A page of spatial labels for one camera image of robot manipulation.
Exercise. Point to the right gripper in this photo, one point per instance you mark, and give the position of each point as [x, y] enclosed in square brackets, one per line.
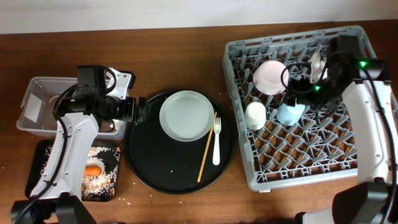
[298, 92]

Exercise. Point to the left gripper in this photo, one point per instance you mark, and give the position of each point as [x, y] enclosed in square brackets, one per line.
[142, 102]

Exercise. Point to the light blue cup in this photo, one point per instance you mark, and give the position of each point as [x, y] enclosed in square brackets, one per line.
[289, 115]

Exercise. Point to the pale green plate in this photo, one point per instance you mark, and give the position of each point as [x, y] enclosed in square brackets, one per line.
[186, 115]

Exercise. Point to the white bowl with food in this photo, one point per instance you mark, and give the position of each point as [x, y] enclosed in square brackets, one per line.
[271, 77]

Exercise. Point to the cream cup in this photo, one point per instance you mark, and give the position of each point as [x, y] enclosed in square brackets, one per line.
[255, 115]

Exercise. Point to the wooden chopstick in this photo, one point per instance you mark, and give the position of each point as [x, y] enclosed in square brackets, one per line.
[206, 150]

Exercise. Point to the white plastic fork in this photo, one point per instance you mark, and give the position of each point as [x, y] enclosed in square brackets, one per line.
[216, 149]

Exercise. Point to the orange carrot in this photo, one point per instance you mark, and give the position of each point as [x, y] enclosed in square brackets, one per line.
[92, 171]

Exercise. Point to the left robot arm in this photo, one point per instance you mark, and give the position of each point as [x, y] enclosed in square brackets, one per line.
[58, 191]

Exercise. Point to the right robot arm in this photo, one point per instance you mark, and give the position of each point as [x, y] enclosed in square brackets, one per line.
[364, 86]

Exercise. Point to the grey dishwasher rack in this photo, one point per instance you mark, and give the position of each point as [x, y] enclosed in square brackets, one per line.
[315, 149]

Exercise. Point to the spilled rice food waste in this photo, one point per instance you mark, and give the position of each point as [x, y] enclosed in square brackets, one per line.
[103, 187]

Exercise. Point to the clear plastic waste bin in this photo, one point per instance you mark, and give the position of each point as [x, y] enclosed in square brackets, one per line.
[60, 107]

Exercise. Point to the round black serving tray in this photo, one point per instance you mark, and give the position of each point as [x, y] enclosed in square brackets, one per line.
[169, 165]

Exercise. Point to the black rectangular tray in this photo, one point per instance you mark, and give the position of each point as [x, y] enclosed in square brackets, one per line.
[41, 156]

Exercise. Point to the white label on bin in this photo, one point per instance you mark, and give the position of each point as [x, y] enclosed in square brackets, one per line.
[33, 108]

